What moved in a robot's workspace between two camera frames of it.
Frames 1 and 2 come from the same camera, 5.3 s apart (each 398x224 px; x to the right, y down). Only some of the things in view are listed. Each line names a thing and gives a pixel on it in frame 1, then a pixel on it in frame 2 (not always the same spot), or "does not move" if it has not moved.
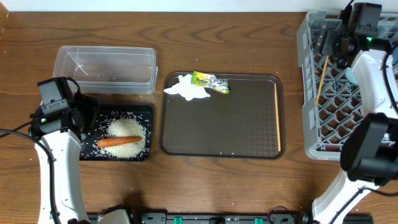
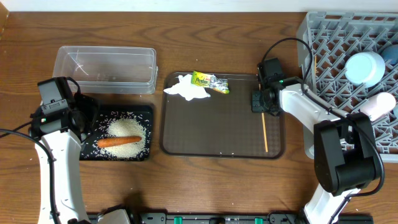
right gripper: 329,38 → 257,106
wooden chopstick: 277,118 → 264,126
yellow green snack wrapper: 210,81 does not move
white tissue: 186,89 does not move
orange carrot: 104,142 does not move
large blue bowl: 395,57 does not move
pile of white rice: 127,127 does not move
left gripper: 88,104 does not move
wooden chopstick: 322,79 → 315,68
